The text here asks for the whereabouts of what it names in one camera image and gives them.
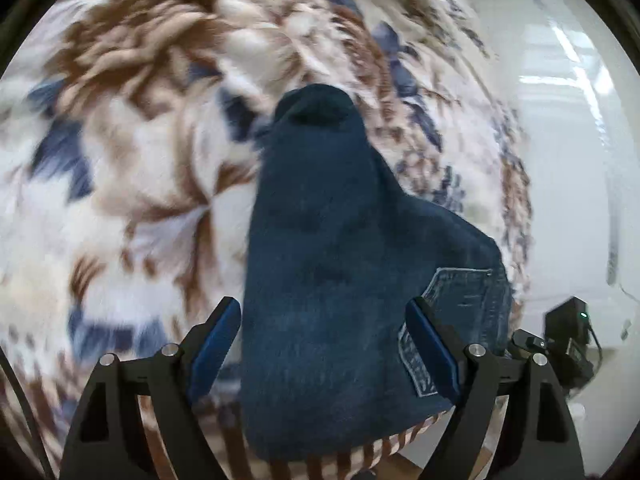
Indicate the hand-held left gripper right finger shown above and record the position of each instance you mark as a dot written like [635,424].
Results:
[432,355]

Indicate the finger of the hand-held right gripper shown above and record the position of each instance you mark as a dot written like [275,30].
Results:
[525,341]

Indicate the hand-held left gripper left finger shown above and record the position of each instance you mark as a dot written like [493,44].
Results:
[215,355]

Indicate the dark blue jeans pants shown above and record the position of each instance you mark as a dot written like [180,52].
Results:
[325,260]

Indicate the white bed headboard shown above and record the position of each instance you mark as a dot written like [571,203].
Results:
[560,160]

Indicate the floral bed blanket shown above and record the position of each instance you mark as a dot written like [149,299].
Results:
[150,160]

